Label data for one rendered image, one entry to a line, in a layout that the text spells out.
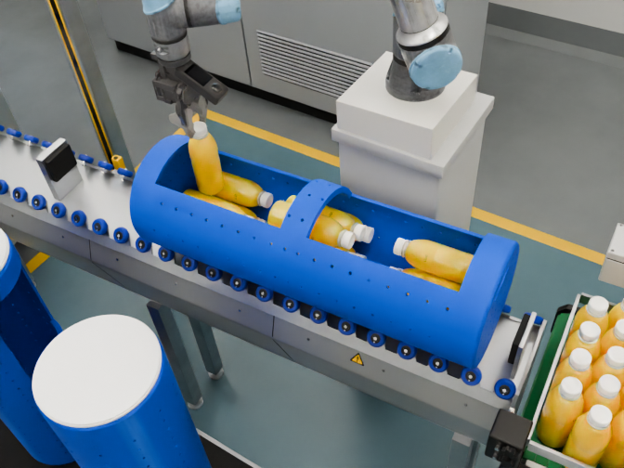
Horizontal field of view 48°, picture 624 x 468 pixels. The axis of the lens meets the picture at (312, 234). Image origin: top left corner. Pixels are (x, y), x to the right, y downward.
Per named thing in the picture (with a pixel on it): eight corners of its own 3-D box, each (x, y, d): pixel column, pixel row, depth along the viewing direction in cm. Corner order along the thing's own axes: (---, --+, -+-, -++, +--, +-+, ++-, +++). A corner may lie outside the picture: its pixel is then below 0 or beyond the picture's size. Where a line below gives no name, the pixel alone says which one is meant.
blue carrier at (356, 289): (208, 181, 196) (178, 110, 173) (513, 285, 164) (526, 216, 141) (152, 260, 184) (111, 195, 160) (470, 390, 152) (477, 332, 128)
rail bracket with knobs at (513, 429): (496, 422, 149) (502, 398, 142) (529, 436, 147) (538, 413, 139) (480, 462, 144) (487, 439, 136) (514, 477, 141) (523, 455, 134)
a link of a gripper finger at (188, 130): (175, 132, 164) (172, 97, 159) (196, 138, 162) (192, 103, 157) (167, 138, 162) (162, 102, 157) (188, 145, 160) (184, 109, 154)
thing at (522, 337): (516, 341, 160) (526, 308, 150) (527, 344, 159) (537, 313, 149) (503, 375, 154) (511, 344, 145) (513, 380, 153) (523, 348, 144)
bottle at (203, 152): (226, 176, 180) (214, 121, 166) (224, 196, 175) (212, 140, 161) (199, 177, 180) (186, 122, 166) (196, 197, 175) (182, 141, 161)
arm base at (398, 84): (410, 62, 184) (411, 28, 177) (457, 82, 176) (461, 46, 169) (372, 87, 177) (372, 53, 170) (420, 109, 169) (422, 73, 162)
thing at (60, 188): (77, 177, 208) (59, 136, 197) (86, 181, 207) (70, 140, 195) (54, 199, 203) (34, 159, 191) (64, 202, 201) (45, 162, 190)
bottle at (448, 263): (480, 288, 153) (402, 260, 160) (489, 257, 152) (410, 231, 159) (474, 292, 147) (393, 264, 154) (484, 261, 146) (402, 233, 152)
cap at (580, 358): (590, 370, 136) (591, 366, 134) (569, 367, 137) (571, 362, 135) (590, 354, 138) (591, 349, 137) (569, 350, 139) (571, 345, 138)
